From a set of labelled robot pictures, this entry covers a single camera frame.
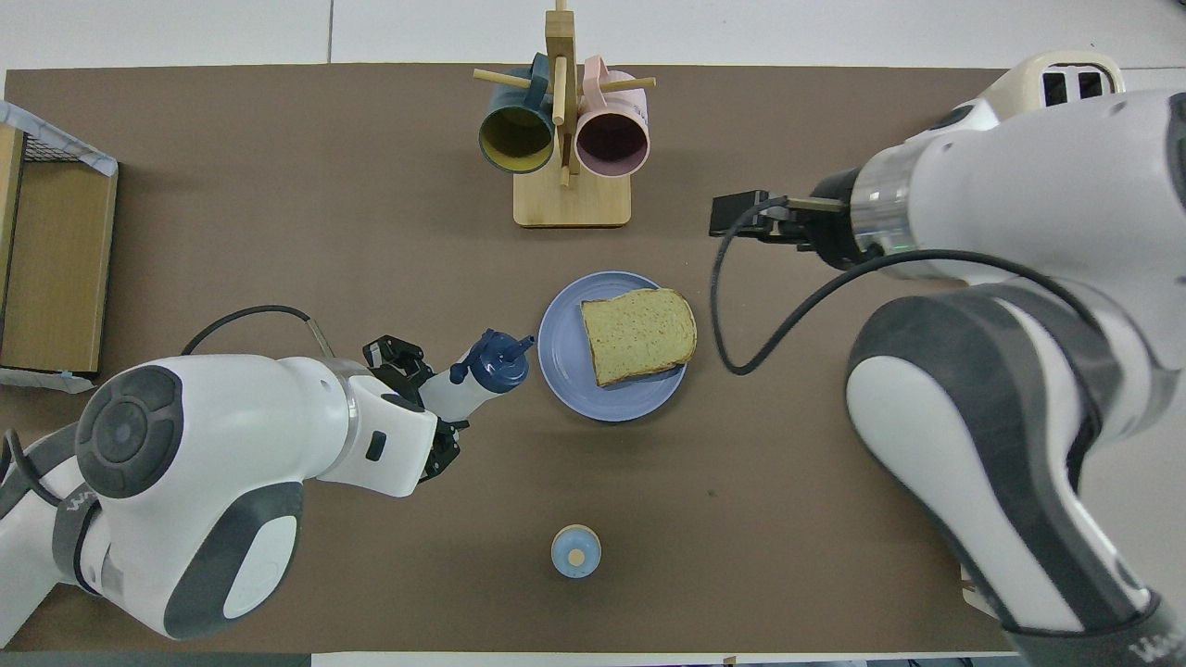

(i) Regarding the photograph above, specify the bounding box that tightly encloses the cream two-slot toaster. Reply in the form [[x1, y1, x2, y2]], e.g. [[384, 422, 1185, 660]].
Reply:
[[982, 51, 1127, 121]]

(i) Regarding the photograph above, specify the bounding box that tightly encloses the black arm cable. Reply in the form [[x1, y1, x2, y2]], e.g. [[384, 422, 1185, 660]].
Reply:
[[181, 304, 334, 358], [710, 199, 1094, 376]]

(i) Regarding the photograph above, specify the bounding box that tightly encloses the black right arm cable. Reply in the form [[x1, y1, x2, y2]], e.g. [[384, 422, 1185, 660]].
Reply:
[[710, 199, 1094, 376]]

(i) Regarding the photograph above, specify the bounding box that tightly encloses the wooden shelf with wire basket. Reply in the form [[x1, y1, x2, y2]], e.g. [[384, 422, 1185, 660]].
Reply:
[[0, 100, 120, 390]]

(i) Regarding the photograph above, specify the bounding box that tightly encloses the pink ribbed mug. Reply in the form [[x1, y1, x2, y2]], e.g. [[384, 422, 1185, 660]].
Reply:
[[574, 56, 651, 179]]

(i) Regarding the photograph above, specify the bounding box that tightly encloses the toasted bread slice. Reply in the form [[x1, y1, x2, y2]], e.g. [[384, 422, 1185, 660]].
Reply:
[[581, 288, 698, 387]]

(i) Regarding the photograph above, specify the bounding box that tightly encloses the wooden mug tree stand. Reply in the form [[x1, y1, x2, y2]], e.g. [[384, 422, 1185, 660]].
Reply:
[[473, 0, 657, 229]]

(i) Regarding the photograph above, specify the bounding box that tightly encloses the small blue call bell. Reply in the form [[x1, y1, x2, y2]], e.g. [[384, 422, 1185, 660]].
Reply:
[[551, 524, 602, 580]]

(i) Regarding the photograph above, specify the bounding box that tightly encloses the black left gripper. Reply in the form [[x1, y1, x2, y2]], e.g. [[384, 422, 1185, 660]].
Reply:
[[363, 335, 461, 481]]

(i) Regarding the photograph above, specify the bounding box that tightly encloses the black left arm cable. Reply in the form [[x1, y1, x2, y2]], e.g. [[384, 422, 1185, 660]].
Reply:
[[181, 304, 334, 358]]

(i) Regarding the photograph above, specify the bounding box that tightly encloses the white seasoning bottle blue cap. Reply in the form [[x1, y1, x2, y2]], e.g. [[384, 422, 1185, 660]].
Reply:
[[419, 329, 536, 418]]

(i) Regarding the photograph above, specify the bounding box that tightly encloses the dark teal mug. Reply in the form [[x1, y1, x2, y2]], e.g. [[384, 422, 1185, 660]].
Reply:
[[478, 53, 557, 175]]

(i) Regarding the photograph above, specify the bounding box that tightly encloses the blue round plate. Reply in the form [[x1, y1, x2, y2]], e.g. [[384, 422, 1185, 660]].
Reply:
[[537, 271, 691, 423]]

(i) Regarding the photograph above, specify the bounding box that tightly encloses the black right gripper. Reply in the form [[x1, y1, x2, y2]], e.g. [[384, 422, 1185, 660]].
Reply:
[[709, 171, 863, 271]]

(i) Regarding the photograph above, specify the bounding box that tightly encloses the brown table mat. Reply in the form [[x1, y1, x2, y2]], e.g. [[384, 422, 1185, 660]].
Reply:
[[0, 63, 1186, 654]]

